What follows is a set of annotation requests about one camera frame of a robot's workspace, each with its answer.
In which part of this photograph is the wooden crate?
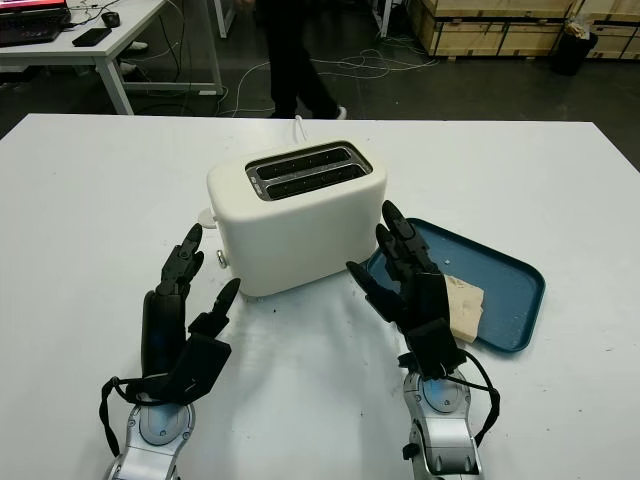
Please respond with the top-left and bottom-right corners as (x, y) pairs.
(409, 0), (574, 59)
(582, 0), (640, 60)

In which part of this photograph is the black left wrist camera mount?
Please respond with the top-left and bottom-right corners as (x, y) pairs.
(124, 333), (233, 405)

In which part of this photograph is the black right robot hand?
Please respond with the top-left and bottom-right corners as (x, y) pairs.
(346, 200), (451, 335)

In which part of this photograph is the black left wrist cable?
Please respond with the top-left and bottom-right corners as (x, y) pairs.
(98, 377), (132, 454)

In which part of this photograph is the person in black trousers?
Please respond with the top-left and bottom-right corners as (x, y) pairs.
(237, 0), (349, 120)

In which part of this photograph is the slice of bread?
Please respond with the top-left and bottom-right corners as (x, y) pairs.
(443, 273), (486, 346)

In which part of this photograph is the white office desk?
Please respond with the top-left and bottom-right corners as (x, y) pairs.
(0, 0), (224, 116)

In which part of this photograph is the white floor cable tangle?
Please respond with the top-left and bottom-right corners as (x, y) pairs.
(312, 29), (437, 82)

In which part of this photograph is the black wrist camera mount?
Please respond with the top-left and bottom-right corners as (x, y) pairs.
(397, 319), (471, 380)
(124, 333), (233, 405)

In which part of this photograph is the black laptop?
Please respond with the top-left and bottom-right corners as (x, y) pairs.
(0, 0), (74, 49)

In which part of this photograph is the black smartphone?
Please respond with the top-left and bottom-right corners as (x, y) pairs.
(72, 27), (113, 48)

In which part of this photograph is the white two-slot toaster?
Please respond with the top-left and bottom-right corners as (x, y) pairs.
(197, 139), (389, 301)

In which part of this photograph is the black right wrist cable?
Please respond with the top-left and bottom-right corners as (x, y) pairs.
(439, 349), (501, 451)

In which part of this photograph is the black waste bin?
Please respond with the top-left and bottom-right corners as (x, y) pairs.
(552, 18), (600, 77)

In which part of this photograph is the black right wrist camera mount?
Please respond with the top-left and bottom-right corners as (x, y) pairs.
(397, 319), (471, 380)

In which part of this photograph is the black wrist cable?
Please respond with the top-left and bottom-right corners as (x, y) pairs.
(439, 349), (501, 451)
(98, 377), (132, 454)

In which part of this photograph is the blue plastic tray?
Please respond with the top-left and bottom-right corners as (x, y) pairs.
(360, 217), (546, 355)

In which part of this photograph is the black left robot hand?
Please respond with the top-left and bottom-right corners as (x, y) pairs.
(142, 223), (242, 386)

